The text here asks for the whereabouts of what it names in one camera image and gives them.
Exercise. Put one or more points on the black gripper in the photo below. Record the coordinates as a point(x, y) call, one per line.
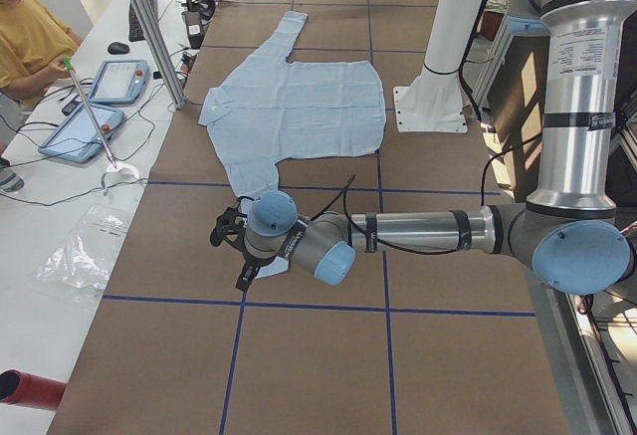
point(258, 260)

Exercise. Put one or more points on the light blue button shirt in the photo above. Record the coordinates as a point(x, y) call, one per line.
point(268, 110)

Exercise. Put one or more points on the metal grabber stick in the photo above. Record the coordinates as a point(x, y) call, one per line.
point(115, 166)

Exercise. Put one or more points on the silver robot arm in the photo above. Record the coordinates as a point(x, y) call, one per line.
point(564, 231)

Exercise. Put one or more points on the clear plastic bag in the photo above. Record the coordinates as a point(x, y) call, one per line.
point(85, 258)

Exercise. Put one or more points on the lower blue teach pendant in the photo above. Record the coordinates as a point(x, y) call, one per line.
point(76, 139)

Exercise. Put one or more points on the blue teach pendant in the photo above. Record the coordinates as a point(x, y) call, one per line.
point(119, 82)
point(76, 139)

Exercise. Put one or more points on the black computer mouse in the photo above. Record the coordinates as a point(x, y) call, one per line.
point(118, 48)

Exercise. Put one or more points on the upper blue teach pendant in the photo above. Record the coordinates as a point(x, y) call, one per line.
point(119, 82)

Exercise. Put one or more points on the black phone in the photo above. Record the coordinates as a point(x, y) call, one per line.
point(69, 107)

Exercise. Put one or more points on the red cylinder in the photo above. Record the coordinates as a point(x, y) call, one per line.
point(32, 391)

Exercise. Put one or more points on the person in yellow shirt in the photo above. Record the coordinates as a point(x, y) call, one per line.
point(34, 44)

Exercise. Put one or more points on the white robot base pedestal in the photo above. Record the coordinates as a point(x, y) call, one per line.
point(433, 102)

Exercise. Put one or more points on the aluminium frame post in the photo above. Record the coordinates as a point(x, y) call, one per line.
point(159, 51)

